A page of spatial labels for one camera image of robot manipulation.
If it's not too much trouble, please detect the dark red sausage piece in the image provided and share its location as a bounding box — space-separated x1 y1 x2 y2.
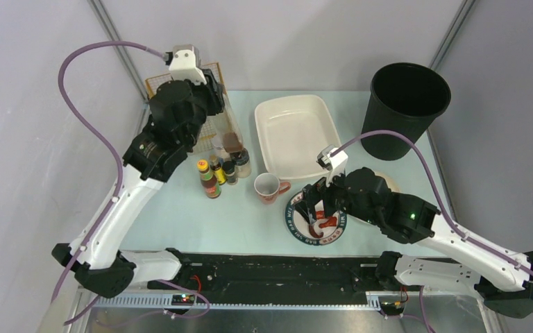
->
308 221 324 239

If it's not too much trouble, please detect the black trash bin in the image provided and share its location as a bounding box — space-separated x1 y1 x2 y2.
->
362 62 451 143

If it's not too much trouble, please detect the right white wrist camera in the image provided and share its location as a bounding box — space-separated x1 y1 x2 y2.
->
316 145 348 187

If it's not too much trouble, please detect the cream round plate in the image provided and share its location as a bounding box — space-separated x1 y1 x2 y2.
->
353 171 402 226

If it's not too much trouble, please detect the red label sauce bottle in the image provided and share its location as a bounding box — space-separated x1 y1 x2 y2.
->
196 160 221 198

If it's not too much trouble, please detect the aluminium frame post left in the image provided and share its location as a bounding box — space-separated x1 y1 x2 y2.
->
87 0 149 102

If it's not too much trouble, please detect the yellow label sauce bottle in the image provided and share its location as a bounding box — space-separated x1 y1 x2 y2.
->
210 155 227 185

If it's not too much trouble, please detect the white lid spice jar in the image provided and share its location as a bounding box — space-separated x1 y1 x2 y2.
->
210 135 231 162

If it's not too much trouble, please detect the aluminium frame post right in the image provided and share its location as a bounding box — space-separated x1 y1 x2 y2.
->
429 0 477 71

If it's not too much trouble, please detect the white rectangular basin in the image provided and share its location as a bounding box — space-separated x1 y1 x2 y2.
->
254 94 341 180

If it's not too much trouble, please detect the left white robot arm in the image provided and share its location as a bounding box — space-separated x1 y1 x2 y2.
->
52 69 224 298

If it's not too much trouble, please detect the yellow wire basket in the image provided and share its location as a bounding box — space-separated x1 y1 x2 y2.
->
149 62 227 153

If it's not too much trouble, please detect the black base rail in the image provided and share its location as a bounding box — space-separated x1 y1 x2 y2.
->
171 250 403 306

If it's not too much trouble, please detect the dark sauce glass bottle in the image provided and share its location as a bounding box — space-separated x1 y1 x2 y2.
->
213 95 244 154

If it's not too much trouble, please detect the blue rimmed plate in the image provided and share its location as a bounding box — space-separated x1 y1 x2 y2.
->
284 192 347 246

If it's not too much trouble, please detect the small black cap jar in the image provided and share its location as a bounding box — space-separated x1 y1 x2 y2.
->
223 160 238 185

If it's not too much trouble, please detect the pink ceramic mug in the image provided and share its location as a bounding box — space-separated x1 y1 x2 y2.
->
253 173 291 205

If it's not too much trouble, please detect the aluminium frame post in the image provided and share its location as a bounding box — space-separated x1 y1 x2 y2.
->
429 0 477 71
87 0 149 102

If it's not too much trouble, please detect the black lid spice jar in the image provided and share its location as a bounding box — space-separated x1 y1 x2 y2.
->
230 148 251 178

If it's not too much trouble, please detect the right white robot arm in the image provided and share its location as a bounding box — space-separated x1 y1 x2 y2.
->
292 167 533 318

